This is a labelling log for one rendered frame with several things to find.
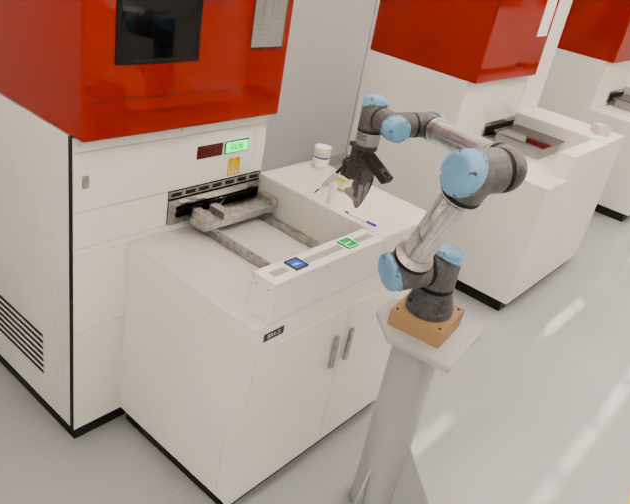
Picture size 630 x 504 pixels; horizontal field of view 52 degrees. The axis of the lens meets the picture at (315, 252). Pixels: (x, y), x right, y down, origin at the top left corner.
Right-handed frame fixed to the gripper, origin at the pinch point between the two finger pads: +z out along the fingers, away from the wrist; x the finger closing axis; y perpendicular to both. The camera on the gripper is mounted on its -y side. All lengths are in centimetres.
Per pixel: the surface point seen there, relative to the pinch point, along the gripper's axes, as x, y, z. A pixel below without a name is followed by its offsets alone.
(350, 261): 3.5, -3.9, 18.1
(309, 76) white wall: -217, 207, 30
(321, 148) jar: -41, 50, 5
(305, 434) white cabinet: 8, -4, 92
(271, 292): 40.0, -2.9, 17.8
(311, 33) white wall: -211, 207, -2
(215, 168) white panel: 9, 59, 8
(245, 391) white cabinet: 46, -4, 51
